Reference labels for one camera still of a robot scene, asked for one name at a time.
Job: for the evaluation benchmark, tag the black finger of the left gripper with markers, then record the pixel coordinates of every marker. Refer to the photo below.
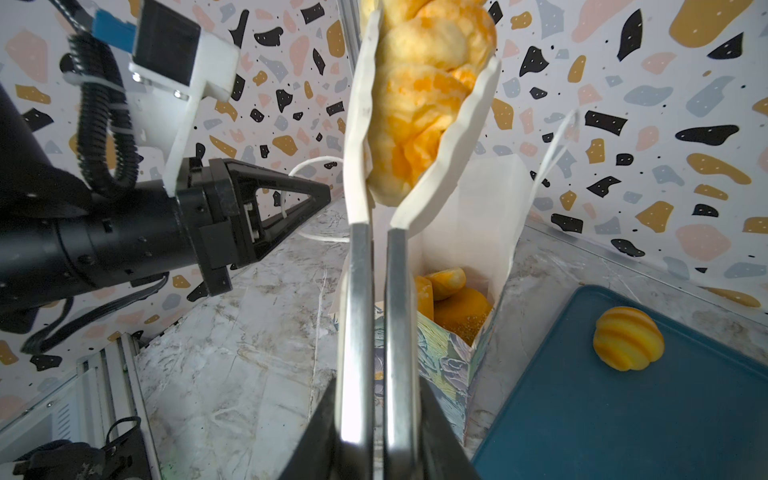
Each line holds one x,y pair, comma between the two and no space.
265,207

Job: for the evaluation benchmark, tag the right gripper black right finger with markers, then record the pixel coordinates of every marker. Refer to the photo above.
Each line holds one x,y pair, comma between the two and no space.
443,457

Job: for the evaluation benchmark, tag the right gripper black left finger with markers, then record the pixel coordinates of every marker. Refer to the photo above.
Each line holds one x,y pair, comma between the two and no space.
313,457

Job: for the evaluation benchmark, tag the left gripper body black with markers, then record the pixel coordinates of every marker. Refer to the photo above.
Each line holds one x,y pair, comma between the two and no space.
221,218

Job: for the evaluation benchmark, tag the large sugared oval bread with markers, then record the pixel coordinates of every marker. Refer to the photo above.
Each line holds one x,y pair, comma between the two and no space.
463,313

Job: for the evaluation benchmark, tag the glossy orange oval bread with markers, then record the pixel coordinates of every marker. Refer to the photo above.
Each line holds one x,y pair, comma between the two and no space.
447,282

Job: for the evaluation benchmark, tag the metal tongs cream tips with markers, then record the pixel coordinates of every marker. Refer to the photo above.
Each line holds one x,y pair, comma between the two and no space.
377,399

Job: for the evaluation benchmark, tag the floral paper bag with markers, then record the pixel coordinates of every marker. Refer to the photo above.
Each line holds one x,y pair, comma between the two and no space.
460,263

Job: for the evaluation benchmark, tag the small striped bun top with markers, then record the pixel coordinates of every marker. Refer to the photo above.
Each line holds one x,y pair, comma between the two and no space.
627,339

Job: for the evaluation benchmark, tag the twisted glazed pastry bread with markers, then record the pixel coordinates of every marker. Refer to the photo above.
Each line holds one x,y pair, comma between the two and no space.
428,58

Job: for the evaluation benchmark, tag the striped croissant bread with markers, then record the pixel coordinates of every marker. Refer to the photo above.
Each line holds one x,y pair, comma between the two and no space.
425,297

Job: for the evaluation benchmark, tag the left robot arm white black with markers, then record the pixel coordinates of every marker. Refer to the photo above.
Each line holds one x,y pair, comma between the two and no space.
69,258

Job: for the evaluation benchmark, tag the teal rectangular tray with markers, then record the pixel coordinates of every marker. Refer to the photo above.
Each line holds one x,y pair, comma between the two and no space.
700,412

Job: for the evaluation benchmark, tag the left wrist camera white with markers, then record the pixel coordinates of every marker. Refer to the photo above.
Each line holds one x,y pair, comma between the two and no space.
179,64

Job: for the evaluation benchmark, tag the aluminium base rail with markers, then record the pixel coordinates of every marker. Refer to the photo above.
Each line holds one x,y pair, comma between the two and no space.
92,425

